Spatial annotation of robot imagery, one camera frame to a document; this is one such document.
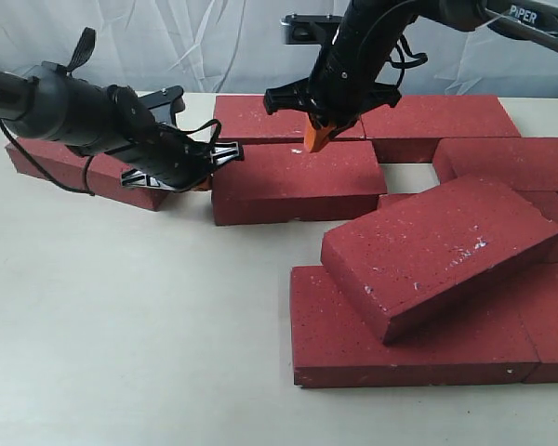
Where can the red front brick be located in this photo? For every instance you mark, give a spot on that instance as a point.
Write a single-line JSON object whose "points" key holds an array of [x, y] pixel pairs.
{"points": [[392, 303]]}

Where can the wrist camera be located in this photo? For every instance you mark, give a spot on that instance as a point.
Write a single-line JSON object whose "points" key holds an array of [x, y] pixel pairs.
{"points": [[309, 29], [165, 104]]}

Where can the red back-left row brick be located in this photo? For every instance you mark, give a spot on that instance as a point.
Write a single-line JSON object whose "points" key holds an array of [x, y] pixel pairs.
{"points": [[244, 119]]}

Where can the red front-left base brick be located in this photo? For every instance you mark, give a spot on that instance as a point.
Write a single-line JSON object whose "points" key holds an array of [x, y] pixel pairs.
{"points": [[483, 343]]}

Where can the red back-right row brick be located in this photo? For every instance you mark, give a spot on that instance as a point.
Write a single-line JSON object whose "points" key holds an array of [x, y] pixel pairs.
{"points": [[410, 132]]}

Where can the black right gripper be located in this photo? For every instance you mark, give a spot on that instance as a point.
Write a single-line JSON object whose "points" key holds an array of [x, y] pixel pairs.
{"points": [[342, 84]]}

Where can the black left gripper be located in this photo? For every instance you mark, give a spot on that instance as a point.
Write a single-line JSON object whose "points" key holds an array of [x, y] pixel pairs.
{"points": [[173, 161]]}

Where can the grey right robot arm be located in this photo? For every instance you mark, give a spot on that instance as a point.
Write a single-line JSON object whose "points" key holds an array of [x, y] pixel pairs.
{"points": [[532, 21]]}

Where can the red front-right base brick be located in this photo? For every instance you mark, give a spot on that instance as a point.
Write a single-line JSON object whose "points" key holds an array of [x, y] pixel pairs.
{"points": [[534, 293]]}

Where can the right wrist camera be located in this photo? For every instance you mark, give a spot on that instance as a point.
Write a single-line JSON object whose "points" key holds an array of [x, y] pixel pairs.
{"points": [[309, 29]]}

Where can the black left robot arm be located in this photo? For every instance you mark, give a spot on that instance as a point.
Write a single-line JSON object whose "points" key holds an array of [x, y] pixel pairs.
{"points": [[47, 103]]}

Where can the red brick with white chip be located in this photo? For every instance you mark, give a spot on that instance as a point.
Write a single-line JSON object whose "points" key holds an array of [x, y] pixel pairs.
{"points": [[277, 183]]}

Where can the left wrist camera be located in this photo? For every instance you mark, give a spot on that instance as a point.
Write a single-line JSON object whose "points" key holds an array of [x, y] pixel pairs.
{"points": [[165, 104]]}

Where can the red middle row brick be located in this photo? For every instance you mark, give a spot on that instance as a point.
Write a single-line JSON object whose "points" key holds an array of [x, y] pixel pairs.
{"points": [[463, 230]]}

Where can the white backdrop curtain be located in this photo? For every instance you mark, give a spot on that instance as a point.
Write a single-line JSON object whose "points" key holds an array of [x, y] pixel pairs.
{"points": [[238, 47]]}

